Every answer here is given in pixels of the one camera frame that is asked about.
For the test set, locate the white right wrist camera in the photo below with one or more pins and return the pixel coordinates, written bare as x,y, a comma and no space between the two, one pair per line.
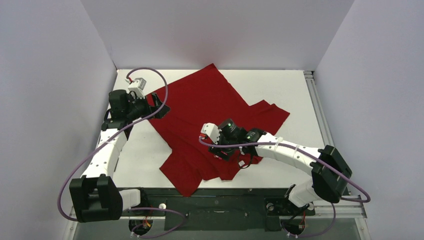
212,131

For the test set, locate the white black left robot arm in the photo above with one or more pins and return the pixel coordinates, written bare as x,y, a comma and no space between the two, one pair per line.
94,194

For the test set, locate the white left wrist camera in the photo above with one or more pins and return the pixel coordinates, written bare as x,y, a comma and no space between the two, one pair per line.
137,87

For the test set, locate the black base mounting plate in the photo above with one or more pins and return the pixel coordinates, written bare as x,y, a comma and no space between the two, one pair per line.
219,209

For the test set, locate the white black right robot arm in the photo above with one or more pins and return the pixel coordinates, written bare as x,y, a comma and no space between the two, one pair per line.
328,171

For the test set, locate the red t-shirt garment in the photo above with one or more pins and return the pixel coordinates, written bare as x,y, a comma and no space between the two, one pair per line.
206,97

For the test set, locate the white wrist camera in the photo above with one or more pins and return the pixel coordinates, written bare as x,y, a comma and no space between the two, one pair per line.
137,87
212,131

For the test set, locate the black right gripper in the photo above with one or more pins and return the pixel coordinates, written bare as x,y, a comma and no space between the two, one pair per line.
219,149

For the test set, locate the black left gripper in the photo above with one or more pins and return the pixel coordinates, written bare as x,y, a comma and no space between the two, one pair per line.
144,102

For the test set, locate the aluminium frame rail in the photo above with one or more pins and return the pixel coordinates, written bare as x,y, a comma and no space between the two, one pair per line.
322,210

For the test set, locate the right side aluminium rail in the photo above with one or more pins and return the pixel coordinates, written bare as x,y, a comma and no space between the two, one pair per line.
318,108

